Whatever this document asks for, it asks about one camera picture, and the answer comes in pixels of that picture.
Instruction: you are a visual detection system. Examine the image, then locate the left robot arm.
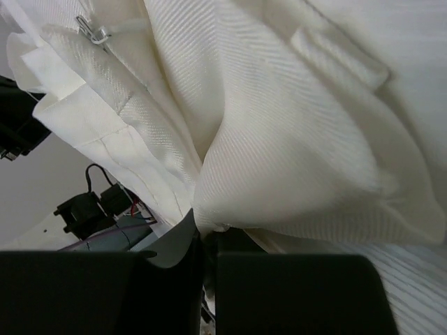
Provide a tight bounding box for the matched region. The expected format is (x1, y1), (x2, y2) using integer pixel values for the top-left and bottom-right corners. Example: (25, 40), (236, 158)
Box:
(1, 76), (51, 161)

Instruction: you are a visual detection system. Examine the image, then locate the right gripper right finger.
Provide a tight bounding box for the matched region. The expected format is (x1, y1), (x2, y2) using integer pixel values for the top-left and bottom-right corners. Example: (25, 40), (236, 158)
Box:
(210, 229), (398, 334)

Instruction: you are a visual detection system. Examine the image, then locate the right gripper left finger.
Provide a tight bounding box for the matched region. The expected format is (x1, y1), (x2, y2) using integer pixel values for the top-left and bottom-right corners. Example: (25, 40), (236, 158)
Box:
(1, 213), (203, 334)

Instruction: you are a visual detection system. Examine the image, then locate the white skirt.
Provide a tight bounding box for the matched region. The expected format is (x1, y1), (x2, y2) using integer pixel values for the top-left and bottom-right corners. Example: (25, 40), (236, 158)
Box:
(1, 1), (446, 334)

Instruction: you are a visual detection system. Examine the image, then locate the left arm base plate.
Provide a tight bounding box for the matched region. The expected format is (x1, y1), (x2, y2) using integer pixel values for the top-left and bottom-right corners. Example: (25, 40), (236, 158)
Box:
(54, 163), (158, 251)

